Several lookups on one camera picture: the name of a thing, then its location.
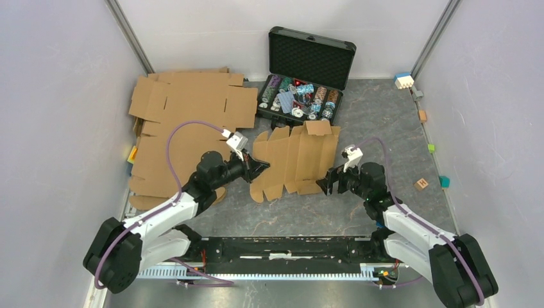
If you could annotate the stack of cardboard blanks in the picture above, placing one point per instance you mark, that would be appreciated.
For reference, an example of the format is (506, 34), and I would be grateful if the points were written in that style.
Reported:
(171, 111)

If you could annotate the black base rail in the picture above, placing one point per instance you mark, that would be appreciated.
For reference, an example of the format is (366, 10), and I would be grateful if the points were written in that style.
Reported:
(285, 255)

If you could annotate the yellow orange block at left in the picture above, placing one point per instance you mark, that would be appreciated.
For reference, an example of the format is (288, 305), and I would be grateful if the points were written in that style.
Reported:
(131, 157)

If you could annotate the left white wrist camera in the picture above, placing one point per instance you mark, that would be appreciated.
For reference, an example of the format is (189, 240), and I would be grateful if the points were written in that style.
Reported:
(236, 142)

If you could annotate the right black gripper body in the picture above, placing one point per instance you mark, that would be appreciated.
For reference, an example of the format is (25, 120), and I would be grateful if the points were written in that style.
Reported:
(349, 181)

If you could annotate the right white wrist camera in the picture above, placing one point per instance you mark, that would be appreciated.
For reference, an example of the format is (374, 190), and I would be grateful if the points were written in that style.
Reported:
(352, 154)

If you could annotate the teal small block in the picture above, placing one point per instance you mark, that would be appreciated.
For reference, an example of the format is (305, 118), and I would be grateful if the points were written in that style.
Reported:
(444, 181)

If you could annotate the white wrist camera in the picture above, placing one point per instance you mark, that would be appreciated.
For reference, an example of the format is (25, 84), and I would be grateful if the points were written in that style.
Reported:
(236, 142)
(352, 154)

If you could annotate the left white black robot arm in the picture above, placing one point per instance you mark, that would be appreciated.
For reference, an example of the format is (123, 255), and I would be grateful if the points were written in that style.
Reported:
(122, 249)

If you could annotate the orange small block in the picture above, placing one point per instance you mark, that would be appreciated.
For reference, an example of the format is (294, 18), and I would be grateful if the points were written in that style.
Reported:
(422, 116)

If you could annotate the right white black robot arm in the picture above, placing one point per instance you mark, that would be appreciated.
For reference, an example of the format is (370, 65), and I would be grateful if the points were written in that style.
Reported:
(454, 264)

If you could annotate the grey small block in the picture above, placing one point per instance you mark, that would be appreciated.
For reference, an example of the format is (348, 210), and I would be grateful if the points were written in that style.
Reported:
(417, 95)

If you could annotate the black poker chip case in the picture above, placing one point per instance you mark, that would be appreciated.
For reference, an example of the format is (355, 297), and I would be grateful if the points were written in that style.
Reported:
(308, 74)

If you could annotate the blue white toy block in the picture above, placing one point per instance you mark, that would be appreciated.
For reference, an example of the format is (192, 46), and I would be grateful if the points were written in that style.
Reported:
(403, 80)

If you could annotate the wooden letter H block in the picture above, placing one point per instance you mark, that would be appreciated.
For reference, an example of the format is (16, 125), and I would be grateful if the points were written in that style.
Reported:
(421, 184)

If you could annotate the brown cardboard box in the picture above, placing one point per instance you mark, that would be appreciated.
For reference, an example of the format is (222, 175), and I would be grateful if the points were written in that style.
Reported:
(298, 157)

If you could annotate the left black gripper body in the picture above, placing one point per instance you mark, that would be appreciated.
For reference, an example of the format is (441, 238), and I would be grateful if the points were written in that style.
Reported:
(237, 168)

